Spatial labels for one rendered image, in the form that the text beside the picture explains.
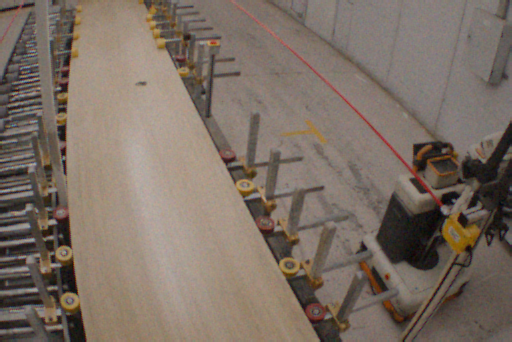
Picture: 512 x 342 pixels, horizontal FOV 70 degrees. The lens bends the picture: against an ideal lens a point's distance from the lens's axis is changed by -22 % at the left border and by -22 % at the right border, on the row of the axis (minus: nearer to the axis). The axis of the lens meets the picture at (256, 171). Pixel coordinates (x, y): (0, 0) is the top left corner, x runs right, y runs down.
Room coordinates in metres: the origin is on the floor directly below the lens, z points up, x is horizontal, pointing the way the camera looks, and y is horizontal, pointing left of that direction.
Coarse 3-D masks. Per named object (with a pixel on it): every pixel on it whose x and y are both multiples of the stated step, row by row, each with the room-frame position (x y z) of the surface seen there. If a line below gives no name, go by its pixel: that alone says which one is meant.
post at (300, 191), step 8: (296, 192) 1.41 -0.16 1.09; (304, 192) 1.41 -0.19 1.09; (296, 200) 1.40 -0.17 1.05; (296, 208) 1.40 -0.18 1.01; (288, 216) 1.43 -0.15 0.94; (296, 216) 1.41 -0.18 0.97; (288, 224) 1.42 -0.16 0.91; (296, 224) 1.41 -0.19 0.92; (288, 232) 1.41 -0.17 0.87; (288, 248) 1.40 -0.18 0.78; (288, 256) 1.41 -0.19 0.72
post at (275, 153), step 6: (270, 150) 1.65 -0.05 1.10; (276, 150) 1.64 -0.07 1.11; (270, 156) 1.65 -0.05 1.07; (276, 156) 1.63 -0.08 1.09; (270, 162) 1.64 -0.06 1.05; (276, 162) 1.63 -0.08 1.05; (270, 168) 1.63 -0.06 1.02; (276, 168) 1.64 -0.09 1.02; (270, 174) 1.63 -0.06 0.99; (276, 174) 1.64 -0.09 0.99; (270, 180) 1.63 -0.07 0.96; (276, 180) 1.64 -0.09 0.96; (270, 186) 1.63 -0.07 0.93; (270, 192) 1.63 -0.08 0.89; (270, 198) 1.63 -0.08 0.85; (264, 210) 1.63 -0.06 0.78; (270, 216) 1.64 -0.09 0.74
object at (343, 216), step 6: (330, 216) 1.56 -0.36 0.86; (336, 216) 1.56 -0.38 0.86; (342, 216) 1.56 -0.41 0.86; (348, 216) 1.57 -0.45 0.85; (300, 222) 1.50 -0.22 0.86; (306, 222) 1.50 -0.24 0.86; (312, 222) 1.50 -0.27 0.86; (318, 222) 1.51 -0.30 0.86; (324, 222) 1.52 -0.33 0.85; (276, 228) 1.44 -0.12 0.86; (300, 228) 1.47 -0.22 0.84; (306, 228) 1.48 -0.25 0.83; (264, 234) 1.40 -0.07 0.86; (270, 234) 1.41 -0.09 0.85; (276, 234) 1.42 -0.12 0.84; (282, 234) 1.43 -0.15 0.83
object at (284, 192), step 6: (306, 186) 1.78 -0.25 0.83; (312, 186) 1.78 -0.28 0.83; (318, 186) 1.79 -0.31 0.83; (276, 192) 1.71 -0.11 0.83; (282, 192) 1.71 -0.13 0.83; (288, 192) 1.72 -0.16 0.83; (246, 198) 1.64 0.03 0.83; (252, 198) 1.64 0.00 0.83; (258, 198) 1.66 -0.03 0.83; (276, 198) 1.69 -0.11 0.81; (246, 204) 1.63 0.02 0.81
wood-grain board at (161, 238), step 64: (128, 0) 4.69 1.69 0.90; (128, 64) 2.84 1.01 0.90; (128, 128) 2.00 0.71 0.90; (192, 128) 2.06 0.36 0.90; (128, 192) 1.48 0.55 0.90; (192, 192) 1.55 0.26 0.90; (128, 256) 1.11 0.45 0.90; (192, 256) 1.17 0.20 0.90; (256, 256) 1.22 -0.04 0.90; (128, 320) 0.80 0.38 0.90; (192, 320) 0.86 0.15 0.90; (256, 320) 0.90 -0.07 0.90
